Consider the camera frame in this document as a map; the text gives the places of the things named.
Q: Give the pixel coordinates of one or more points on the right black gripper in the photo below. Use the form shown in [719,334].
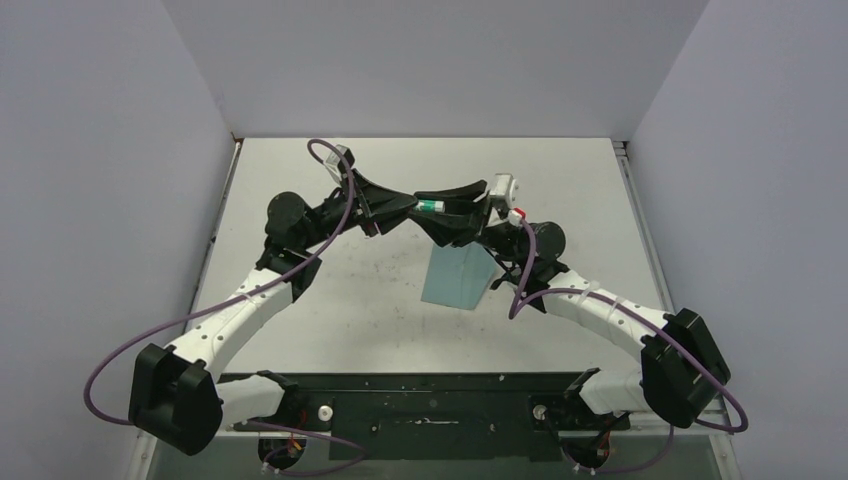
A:
[457,227]

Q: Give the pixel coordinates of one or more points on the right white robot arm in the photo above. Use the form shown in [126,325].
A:
[680,368]

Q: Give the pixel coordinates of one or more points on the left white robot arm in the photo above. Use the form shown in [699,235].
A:
[177,393]

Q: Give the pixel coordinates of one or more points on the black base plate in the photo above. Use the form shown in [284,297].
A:
[466,416]

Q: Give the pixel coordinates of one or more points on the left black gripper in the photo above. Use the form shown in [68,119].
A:
[378,205]

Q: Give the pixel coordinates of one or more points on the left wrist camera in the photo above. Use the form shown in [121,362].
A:
[339,160]

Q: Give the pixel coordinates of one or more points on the green white glue stick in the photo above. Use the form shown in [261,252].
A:
[430,206]

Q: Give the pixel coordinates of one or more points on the teal envelope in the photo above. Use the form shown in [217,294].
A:
[458,277]

